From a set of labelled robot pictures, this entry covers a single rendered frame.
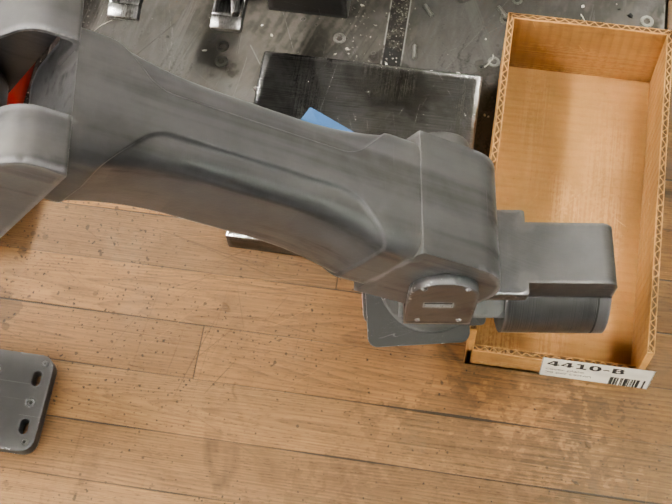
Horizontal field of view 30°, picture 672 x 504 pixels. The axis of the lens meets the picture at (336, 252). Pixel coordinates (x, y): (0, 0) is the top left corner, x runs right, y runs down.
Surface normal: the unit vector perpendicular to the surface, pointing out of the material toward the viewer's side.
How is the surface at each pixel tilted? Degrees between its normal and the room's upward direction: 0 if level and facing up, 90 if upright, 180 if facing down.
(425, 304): 90
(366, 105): 0
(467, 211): 37
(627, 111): 0
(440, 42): 0
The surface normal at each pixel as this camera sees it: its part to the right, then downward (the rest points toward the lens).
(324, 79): -0.04, -0.40
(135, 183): 0.14, 0.92
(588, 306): 0.01, 0.41
